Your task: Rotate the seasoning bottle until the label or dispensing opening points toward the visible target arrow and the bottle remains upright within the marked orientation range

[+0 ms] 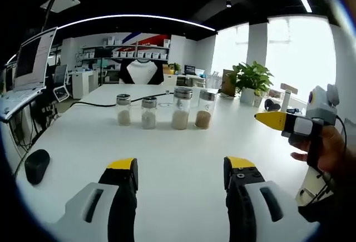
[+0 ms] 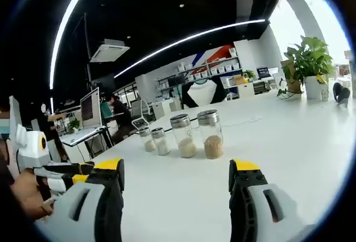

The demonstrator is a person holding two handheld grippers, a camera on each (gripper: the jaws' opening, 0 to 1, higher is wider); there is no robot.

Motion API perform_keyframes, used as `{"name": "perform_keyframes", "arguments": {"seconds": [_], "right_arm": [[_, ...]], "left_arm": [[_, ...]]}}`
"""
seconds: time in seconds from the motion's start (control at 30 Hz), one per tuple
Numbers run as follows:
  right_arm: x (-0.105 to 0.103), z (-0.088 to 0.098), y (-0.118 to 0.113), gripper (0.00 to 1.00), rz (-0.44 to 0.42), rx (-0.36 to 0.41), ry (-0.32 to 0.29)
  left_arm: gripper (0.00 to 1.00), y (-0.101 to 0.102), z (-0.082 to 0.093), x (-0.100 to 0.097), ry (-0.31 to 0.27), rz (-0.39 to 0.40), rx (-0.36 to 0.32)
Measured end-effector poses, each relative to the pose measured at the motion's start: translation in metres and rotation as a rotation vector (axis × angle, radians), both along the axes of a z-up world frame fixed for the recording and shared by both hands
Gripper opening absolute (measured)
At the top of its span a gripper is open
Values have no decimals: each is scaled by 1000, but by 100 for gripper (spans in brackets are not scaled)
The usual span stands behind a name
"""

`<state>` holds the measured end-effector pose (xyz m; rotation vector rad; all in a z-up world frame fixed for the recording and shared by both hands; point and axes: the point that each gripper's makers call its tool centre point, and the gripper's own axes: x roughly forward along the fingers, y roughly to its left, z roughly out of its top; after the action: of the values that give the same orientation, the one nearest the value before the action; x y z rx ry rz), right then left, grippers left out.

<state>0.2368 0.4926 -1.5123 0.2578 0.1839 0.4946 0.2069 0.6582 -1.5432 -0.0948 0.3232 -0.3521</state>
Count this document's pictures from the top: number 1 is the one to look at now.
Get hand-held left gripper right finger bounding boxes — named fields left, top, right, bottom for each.
left=224, top=156, right=320, bottom=242

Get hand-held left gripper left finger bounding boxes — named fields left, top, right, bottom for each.
left=54, top=157, right=139, bottom=242

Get tall seasoning bottle brown powder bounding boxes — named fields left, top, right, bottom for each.
left=194, top=89, right=217, bottom=129

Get small seasoning bottle beige powder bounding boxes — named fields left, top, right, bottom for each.
left=116, top=93, right=132, bottom=127

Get tall seasoning bottle white grains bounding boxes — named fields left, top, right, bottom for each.
left=170, top=87, right=194, bottom=131

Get small seasoning bottle white powder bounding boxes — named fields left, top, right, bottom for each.
left=141, top=96, right=157, bottom=130

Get person's right hand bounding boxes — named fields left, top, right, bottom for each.
left=290, top=126, right=356, bottom=192

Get black heart-shaped object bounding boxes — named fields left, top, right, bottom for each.
left=264, top=98, right=282, bottom=112

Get potted green plant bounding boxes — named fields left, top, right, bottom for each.
left=229, top=61, right=275, bottom=105

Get brown cardboard box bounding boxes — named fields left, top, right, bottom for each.
left=221, top=68, right=237, bottom=96

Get black computer mouse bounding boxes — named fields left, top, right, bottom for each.
left=24, top=149, right=51, bottom=185

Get small green plant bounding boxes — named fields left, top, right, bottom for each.
left=168, top=62, right=182, bottom=75

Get white cabinet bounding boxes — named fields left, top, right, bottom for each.
left=69, top=71, right=97, bottom=100

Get white office chair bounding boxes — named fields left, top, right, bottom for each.
left=52, top=63, right=70, bottom=103

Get person in white shirt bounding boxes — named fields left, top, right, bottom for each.
left=118, top=58, right=164, bottom=85

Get white laptop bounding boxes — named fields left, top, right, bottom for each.
left=0, top=26, right=58, bottom=121

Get shelf with white boxes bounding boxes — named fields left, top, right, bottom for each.
left=75, top=37, right=171, bottom=85

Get ceiling air conditioner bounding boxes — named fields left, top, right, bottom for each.
left=39, top=0, right=81, bottom=14

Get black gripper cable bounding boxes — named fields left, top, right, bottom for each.
left=314, top=115, right=348, bottom=198

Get black cable on table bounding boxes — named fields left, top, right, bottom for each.
left=69, top=90, right=170, bottom=107

